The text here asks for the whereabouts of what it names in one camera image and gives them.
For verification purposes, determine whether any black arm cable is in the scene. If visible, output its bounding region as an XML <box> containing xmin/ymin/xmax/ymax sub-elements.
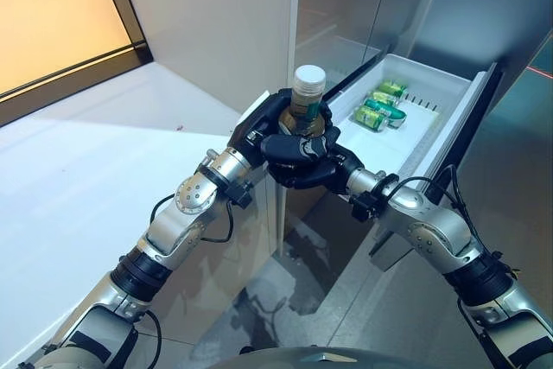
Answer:
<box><xmin>133</xmin><ymin>194</ymin><xmax>237</xmax><ymax>366</ymax></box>
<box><xmin>425</xmin><ymin>164</ymin><xmax>519</xmax><ymax>275</ymax></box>

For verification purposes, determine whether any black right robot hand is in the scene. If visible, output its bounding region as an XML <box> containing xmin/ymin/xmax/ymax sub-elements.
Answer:
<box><xmin>263</xmin><ymin>143</ymin><xmax>366</xmax><ymax>191</ymax></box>

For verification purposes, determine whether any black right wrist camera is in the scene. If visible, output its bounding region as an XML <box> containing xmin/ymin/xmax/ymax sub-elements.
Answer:
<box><xmin>349</xmin><ymin>194</ymin><xmax>381</xmax><ymax>221</ymax></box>

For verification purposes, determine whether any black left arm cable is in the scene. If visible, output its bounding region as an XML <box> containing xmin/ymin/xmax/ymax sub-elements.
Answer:
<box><xmin>133</xmin><ymin>194</ymin><xmax>237</xmax><ymax>366</ymax></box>

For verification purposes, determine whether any grey robot torso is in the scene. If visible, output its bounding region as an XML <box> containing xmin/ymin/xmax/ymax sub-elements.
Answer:
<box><xmin>224</xmin><ymin>345</ymin><xmax>433</xmax><ymax>369</ymax></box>

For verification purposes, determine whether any white fridge drawer bin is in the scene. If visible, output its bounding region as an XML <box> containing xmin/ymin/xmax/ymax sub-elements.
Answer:
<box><xmin>321</xmin><ymin>53</ymin><xmax>489</xmax><ymax>191</ymax></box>

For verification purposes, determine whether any wide stainless fridge door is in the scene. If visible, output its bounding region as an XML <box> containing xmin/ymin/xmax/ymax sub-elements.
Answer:
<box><xmin>296</xmin><ymin>0</ymin><xmax>385</xmax><ymax>98</ymax></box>

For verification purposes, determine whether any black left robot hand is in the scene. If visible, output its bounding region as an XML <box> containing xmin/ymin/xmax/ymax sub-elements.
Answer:
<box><xmin>232</xmin><ymin>87</ymin><xmax>340</xmax><ymax>167</ymax></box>

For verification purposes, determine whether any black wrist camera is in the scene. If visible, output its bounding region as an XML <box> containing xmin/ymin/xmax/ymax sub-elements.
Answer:
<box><xmin>226</xmin><ymin>181</ymin><xmax>254</xmax><ymax>208</ymax></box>
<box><xmin>349</xmin><ymin>194</ymin><xmax>381</xmax><ymax>221</ymax></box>

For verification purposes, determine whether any black framed orange window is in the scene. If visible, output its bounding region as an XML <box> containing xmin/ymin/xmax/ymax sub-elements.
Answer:
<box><xmin>0</xmin><ymin>0</ymin><xmax>155</xmax><ymax>115</ymax></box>

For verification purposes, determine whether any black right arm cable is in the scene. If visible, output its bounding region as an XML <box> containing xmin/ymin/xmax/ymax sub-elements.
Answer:
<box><xmin>425</xmin><ymin>164</ymin><xmax>519</xmax><ymax>275</ymax></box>

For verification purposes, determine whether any yellow drink bottle white cap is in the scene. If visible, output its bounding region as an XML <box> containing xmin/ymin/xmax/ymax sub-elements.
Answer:
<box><xmin>278</xmin><ymin>65</ymin><xmax>327</xmax><ymax>137</ymax></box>

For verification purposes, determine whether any white counter cabinet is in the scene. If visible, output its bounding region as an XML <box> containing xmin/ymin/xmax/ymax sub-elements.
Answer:
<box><xmin>0</xmin><ymin>61</ymin><xmax>282</xmax><ymax>369</ymax></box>

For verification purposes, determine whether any tall white cabinet panel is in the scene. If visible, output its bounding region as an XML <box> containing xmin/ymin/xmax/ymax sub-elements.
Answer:
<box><xmin>114</xmin><ymin>0</ymin><xmax>303</xmax><ymax>258</ymax></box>

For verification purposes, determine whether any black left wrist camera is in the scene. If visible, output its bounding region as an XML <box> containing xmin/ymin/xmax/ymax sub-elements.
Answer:
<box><xmin>226</xmin><ymin>181</ymin><xmax>254</xmax><ymax>208</ymax></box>

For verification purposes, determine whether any steel lower fridge drawer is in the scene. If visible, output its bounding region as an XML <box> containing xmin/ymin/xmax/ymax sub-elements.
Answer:
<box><xmin>369</xmin><ymin>230</ymin><xmax>410</xmax><ymax>270</ymax></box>

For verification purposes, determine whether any teal green drink can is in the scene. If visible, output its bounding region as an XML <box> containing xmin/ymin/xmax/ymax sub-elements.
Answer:
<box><xmin>363</xmin><ymin>99</ymin><xmax>407</xmax><ymax>128</ymax></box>

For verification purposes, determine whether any dark steel fridge drawer front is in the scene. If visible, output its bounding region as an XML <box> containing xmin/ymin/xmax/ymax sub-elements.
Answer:
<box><xmin>425</xmin><ymin>64</ymin><xmax>505</xmax><ymax>206</ymax></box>

